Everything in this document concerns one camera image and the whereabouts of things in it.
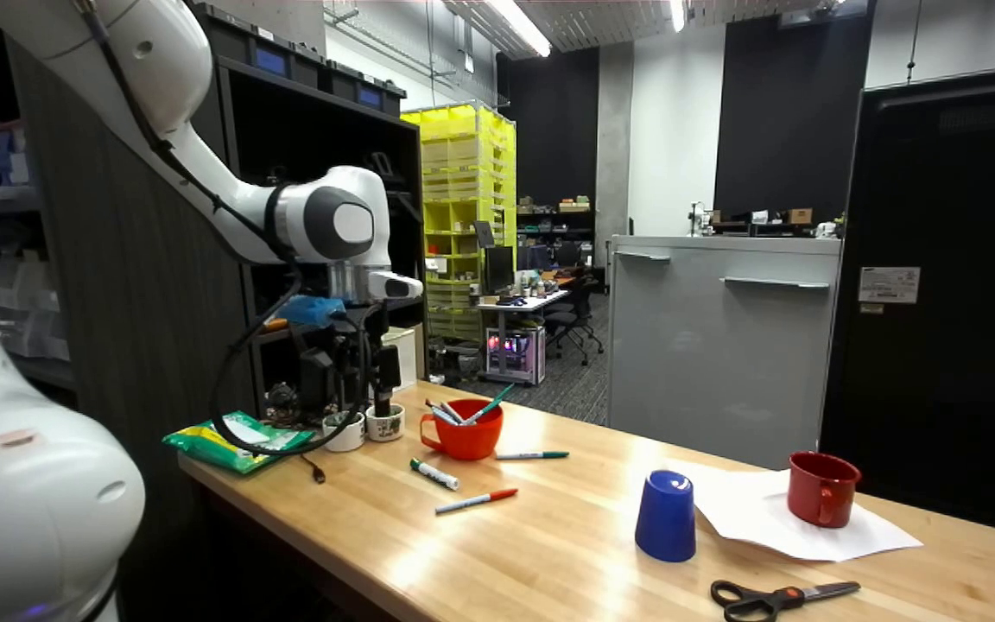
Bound green plastic package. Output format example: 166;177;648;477
160;407;326;477

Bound red bowl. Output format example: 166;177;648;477
415;398;508;466

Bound black office chair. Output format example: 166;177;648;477
542;271;608;369

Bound white plant pot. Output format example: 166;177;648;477
362;404;407;446
322;412;370;453

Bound black handled scissors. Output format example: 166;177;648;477
707;576;865;622

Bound slim green marker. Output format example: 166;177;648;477
492;446;575;466

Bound black USB cable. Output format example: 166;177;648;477
299;449;333;489

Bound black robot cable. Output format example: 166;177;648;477
209;301;376;459

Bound black shelving unit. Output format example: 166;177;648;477
0;5;425;464

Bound white label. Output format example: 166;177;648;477
858;264;926;313

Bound black panel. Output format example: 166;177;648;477
819;64;995;544

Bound grey marker with red cap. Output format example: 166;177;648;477
433;484;523;520

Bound yellow storage rack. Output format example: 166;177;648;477
401;105;523;349

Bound thick marker with green cap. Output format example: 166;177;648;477
407;458;464;493

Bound dark red mug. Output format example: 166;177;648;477
786;449;865;531

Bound blue plastic cup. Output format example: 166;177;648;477
631;466;702;566

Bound black computer monitor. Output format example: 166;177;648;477
477;242;520;298

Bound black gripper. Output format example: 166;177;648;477
291;326;370;426

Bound white paper sheet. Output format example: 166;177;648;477
692;464;926;566

